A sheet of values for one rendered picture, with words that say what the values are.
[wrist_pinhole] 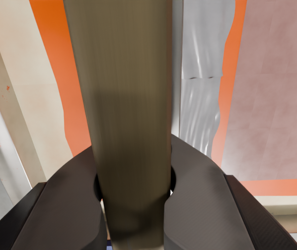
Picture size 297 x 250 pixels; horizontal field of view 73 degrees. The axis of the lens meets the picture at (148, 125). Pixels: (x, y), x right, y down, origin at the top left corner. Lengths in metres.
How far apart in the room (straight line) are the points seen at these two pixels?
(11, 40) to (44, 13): 0.05
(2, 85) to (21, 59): 0.04
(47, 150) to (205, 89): 0.23
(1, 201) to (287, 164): 2.05
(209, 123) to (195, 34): 0.11
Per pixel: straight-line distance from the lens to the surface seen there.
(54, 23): 0.26
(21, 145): 0.30
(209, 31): 0.25
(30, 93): 0.29
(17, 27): 0.28
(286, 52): 0.29
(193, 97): 0.26
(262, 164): 0.36
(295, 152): 0.37
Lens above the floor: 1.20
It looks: 63 degrees down
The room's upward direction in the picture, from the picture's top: 179 degrees clockwise
